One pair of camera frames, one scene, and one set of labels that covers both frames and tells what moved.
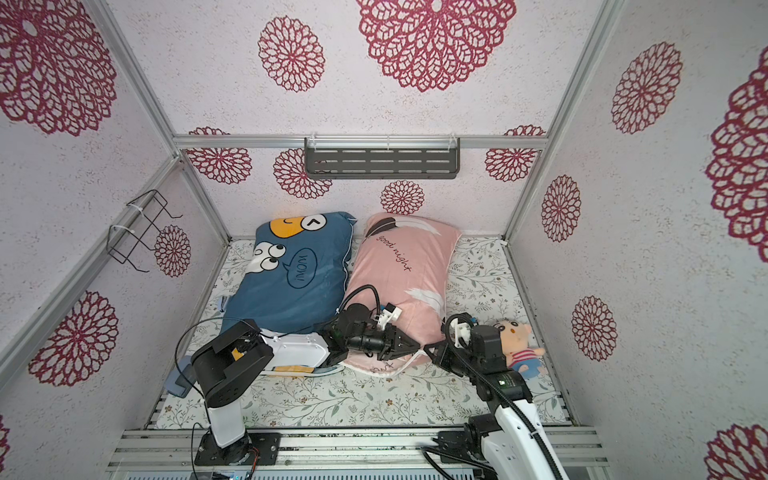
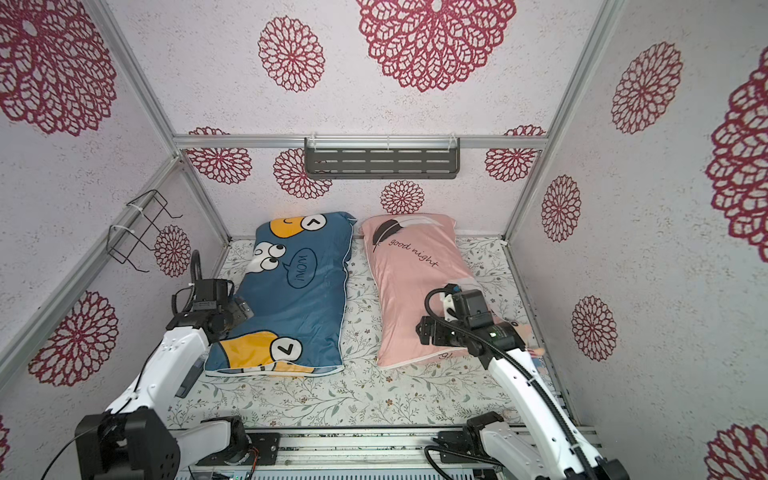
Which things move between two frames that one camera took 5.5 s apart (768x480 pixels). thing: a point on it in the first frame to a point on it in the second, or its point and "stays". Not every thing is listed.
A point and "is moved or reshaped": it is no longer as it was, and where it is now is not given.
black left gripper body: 373,342 to 237,313
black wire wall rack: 121,241 stays
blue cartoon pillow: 297,274 stays
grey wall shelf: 382,158 stays
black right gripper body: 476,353 to 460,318
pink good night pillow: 402,266 is moved or reshaped
